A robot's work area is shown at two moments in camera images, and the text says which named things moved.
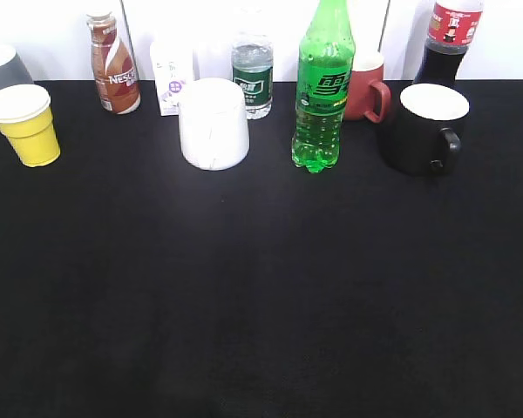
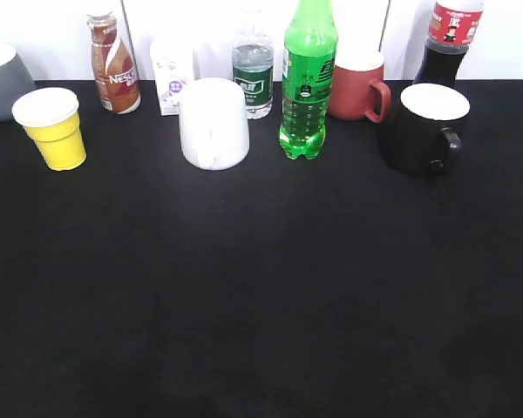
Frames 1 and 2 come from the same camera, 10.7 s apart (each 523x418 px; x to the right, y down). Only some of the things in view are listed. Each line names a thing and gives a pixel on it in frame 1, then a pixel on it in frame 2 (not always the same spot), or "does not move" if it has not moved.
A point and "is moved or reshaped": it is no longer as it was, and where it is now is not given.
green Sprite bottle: x=326 y=59 is moved or reshaped
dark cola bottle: x=452 y=25 does not move
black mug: x=424 y=138 does not move
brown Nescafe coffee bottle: x=115 y=69 does not move
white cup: x=213 y=117 does not move
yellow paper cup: x=24 y=114 to x=50 y=117
